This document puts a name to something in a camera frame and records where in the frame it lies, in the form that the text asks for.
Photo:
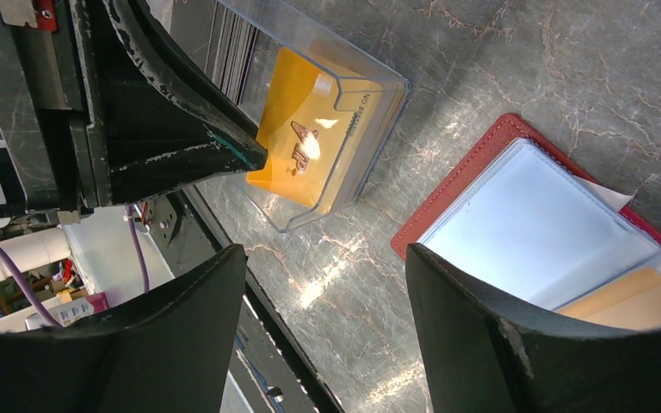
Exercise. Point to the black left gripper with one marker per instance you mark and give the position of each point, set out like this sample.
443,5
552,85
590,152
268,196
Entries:
99,105

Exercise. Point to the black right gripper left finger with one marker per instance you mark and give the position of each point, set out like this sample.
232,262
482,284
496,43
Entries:
167,350

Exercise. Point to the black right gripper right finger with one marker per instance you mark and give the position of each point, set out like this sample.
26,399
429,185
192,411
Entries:
485,350

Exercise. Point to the red leather card holder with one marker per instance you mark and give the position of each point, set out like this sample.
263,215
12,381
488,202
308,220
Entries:
518,214

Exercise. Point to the clear plastic card box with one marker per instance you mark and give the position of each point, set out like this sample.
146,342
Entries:
236,44

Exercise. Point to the gold credit card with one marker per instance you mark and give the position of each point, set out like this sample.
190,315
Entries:
631,302

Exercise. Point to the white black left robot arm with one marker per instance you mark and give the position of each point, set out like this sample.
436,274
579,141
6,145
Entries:
17,251

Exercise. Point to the orange card stack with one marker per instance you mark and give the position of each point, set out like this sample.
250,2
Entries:
312,125

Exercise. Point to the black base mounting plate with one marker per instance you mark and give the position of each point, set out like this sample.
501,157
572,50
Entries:
268,370

